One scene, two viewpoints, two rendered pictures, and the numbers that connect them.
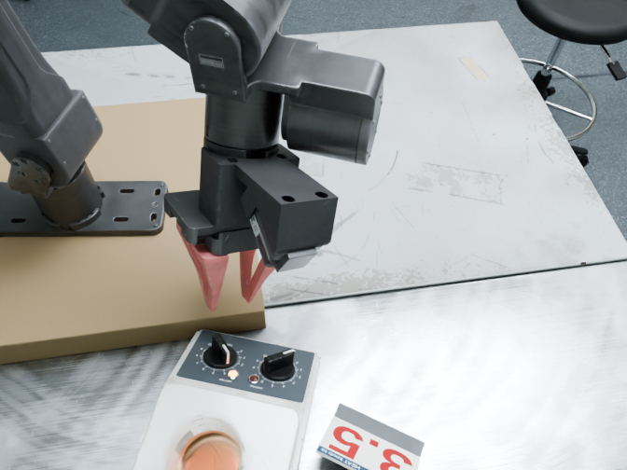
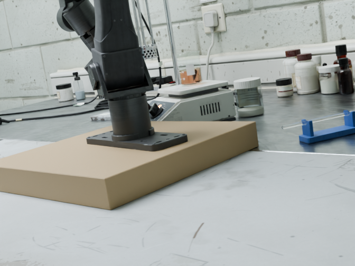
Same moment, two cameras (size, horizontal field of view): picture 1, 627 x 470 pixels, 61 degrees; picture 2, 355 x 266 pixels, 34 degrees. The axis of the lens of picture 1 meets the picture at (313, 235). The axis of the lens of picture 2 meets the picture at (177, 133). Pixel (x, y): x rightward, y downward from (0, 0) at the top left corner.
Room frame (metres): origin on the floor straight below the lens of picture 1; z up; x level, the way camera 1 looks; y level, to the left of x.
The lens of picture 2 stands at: (0.79, 1.08, 1.11)
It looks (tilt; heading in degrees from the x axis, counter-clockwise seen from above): 10 degrees down; 237
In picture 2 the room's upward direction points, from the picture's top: 9 degrees counter-clockwise
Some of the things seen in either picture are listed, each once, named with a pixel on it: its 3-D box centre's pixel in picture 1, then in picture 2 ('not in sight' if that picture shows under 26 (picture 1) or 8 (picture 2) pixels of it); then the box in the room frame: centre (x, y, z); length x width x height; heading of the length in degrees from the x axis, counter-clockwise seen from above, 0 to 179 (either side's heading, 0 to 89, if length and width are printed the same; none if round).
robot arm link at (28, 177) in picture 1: (51, 145); (120, 78); (0.35, 0.26, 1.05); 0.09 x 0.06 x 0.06; 168
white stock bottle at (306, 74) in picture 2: not in sight; (306, 73); (-0.29, 0.05, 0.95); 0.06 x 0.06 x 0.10
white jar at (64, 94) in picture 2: not in sight; (64, 92); (-0.08, -1.03, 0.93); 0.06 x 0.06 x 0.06
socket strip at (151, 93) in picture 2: not in sight; (135, 89); (-0.19, -0.67, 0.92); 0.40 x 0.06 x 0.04; 103
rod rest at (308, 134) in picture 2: not in sight; (329, 125); (0.08, 0.43, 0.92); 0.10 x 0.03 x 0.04; 163
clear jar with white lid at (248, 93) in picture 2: not in sight; (249, 97); (-0.03, 0.12, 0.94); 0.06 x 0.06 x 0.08
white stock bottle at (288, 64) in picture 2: not in sight; (295, 70); (-0.32, -0.02, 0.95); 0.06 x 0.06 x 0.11
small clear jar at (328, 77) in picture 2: not in sight; (331, 79); (-0.30, 0.12, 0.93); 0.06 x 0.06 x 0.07
